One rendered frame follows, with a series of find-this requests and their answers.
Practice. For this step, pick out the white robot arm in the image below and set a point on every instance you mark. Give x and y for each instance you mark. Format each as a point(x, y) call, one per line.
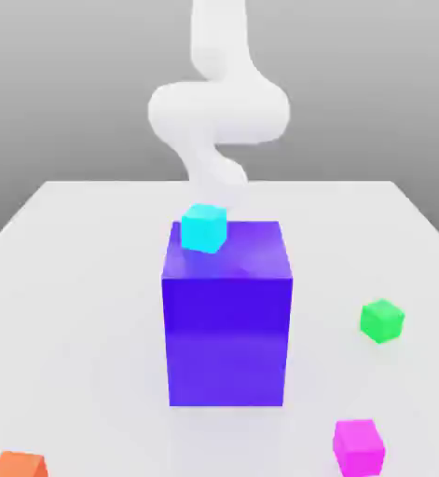
point(219, 111)

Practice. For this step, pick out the small cyan cube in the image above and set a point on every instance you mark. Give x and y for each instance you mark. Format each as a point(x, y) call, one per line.
point(203, 229)

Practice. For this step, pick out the small green cube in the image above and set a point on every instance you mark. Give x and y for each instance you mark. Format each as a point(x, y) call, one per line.
point(381, 321)

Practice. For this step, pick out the small magenta cube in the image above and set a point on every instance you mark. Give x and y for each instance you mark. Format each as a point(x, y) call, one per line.
point(357, 449)

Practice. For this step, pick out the small orange cube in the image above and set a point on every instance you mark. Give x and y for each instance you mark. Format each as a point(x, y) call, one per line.
point(17, 466)

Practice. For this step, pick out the large purple box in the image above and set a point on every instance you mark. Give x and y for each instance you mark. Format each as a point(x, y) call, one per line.
point(226, 335)

